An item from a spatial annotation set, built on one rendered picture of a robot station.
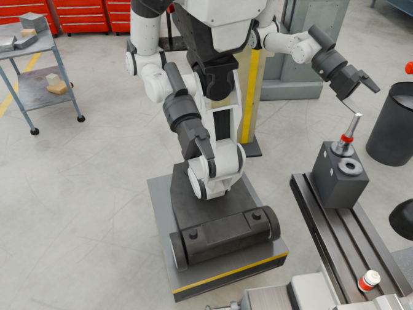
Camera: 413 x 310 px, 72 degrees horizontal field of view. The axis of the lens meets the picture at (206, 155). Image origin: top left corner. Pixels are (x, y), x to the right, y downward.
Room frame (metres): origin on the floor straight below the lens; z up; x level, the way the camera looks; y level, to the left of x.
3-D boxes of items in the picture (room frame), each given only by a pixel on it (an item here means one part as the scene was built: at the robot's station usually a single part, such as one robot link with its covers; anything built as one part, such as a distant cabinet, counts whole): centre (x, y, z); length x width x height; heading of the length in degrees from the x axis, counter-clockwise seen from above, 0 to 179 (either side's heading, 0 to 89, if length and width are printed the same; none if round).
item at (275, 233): (0.87, -0.35, 0.50); 0.20 x 0.05 x 0.20; 18
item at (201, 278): (1.01, -0.03, 0.20); 0.78 x 0.68 x 0.40; 18
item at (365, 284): (0.37, -0.54, 0.97); 0.04 x 0.04 x 0.11
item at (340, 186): (0.80, -0.56, 1.01); 0.22 x 0.12 x 0.20; 178
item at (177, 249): (0.70, 0.15, 0.50); 0.20 x 0.05 x 0.20; 18
